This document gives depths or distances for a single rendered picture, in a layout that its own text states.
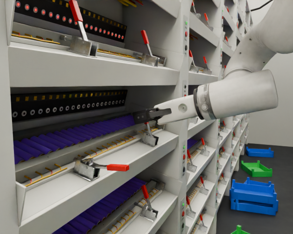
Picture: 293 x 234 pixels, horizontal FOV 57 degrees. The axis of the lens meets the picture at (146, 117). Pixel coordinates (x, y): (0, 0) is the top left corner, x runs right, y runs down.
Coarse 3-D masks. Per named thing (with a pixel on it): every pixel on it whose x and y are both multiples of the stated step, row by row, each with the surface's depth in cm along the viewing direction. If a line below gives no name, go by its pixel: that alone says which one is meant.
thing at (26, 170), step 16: (128, 128) 70; (144, 128) 78; (80, 144) 52; (96, 144) 55; (112, 144) 62; (32, 160) 41; (48, 160) 43; (64, 160) 47; (16, 176) 37; (32, 176) 40; (48, 176) 41
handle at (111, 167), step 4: (92, 160) 45; (88, 164) 45; (92, 164) 46; (96, 164) 45; (112, 164) 44; (116, 164) 44; (120, 164) 43; (124, 164) 43; (96, 168) 44; (100, 168) 44; (104, 168) 44; (108, 168) 43; (112, 168) 43; (116, 168) 43; (120, 168) 42; (124, 168) 42; (128, 168) 43
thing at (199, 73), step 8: (192, 56) 106; (192, 64) 151; (200, 64) 149; (192, 72) 97; (200, 72) 129; (208, 72) 130; (216, 72) 146; (192, 80) 100; (200, 80) 112; (208, 80) 126; (216, 80) 145
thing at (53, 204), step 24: (24, 120) 52; (48, 120) 58; (144, 144) 68; (168, 144) 77; (144, 168) 64; (24, 192) 30; (48, 192) 38; (72, 192) 40; (96, 192) 45; (24, 216) 32; (48, 216) 35; (72, 216) 41
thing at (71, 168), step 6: (156, 132) 80; (138, 138) 70; (126, 144) 63; (114, 150) 58; (96, 156) 53; (102, 156) 54; (72, 168) 46; (54, 174) 42; (60, 174) 43; (42, 180) 40; (48, 180) 41; (30, 186) 38; (36, 186) 39
